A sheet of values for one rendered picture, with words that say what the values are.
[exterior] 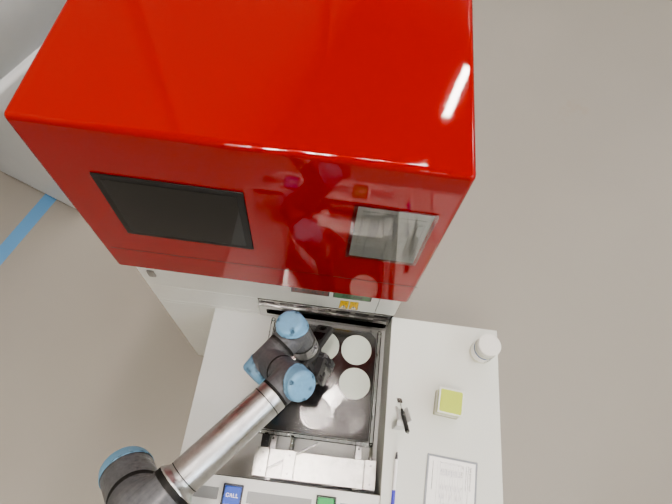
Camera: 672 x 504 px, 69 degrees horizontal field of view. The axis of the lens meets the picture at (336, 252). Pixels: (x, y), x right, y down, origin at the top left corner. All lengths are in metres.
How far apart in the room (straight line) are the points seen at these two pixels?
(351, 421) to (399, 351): 0.26
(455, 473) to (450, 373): 0.29
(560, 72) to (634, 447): 2.56
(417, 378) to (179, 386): 1.37
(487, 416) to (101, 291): 2.05
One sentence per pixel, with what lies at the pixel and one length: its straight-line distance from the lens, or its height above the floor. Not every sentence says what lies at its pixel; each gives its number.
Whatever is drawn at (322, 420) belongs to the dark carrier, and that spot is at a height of 0.90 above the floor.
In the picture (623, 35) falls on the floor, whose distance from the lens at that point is 4.72.
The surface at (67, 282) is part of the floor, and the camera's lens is 2.97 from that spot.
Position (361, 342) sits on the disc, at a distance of 1.66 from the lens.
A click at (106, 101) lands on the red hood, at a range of 0.97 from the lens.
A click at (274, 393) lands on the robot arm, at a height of 1.40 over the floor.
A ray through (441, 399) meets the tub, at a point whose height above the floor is 1.03.
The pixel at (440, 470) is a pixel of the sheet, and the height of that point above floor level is 0.97.
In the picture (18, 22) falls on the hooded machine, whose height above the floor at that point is 1.08.
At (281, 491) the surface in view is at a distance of 1.52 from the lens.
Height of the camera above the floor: 2.48
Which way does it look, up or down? 63 degrees down
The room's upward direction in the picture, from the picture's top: 8 degrees clockwise
